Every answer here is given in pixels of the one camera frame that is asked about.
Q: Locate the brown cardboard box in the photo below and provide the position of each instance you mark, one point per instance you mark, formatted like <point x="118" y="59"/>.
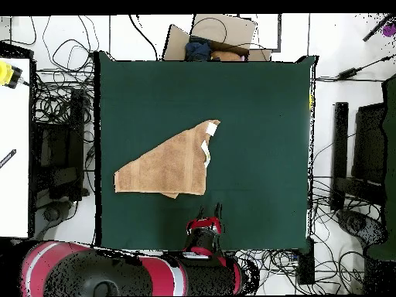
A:
<point x="235" y="29"/>

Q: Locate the yellow and black tool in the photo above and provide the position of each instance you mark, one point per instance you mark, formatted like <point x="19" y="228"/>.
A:
<point x="6" y="74"/>

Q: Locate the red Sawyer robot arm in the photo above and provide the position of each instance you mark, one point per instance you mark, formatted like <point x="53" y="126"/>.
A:
<point x="123" y="272"/>

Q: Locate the dark blue garment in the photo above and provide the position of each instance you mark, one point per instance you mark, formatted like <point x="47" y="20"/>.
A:
<point x="198" y="49"/>

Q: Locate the purple round object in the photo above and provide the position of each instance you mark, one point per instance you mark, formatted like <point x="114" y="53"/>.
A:
<point x="389" y="30"/>

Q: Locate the tan terry towel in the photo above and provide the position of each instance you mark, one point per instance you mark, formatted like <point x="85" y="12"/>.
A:
<point x="173" y="167"/>

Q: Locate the black rod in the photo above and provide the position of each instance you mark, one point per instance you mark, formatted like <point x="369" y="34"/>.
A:
<point x="376" y="29"/>

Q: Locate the black rectangular box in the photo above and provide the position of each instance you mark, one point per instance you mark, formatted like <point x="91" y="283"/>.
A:
<point x="306" y="266"/>

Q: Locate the dark green table cloth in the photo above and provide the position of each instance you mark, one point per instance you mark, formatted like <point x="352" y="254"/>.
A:
<point x="139" y="92"/>

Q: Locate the black marker pen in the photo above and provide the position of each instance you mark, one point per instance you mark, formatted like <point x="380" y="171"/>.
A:
<point x="7" y="157"/>

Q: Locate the white side table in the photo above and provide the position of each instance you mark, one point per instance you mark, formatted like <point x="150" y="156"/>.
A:
<point x="14" y="185"/>

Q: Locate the black equipment box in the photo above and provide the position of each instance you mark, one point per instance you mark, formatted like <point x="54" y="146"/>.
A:
<point x="58" y="154"/>

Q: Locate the dark green fabric cover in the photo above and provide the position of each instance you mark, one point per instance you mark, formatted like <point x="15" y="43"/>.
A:
<point x="390" y="154"/>

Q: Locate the black pedestal caster foot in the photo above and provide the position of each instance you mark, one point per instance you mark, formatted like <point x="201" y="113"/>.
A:
<point x="51" y="213"/>
<point x="357" y="222"/>

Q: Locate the black power adapter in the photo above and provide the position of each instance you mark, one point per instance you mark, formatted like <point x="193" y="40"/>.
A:
<point x="349" y="74"/>

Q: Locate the orange cloth item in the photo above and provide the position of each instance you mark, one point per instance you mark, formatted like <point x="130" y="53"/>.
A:
<point x="225" y="56"/>

